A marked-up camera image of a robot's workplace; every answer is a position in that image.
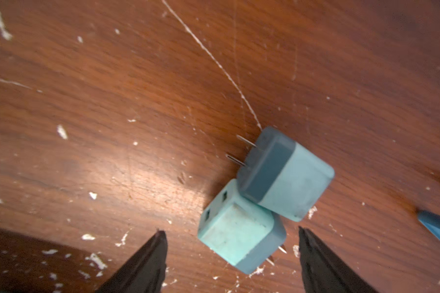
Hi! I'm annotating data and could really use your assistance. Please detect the teal plug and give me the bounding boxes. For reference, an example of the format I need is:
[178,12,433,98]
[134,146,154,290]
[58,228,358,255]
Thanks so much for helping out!
[228,126,335,222]
[198,179,287,274]

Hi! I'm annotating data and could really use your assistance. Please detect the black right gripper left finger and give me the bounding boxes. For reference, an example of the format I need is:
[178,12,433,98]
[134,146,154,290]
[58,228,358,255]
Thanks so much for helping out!
[96,230,168,293]

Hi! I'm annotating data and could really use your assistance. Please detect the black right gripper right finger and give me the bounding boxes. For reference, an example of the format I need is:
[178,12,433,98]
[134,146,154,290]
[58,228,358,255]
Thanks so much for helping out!
[299,227,376,293]

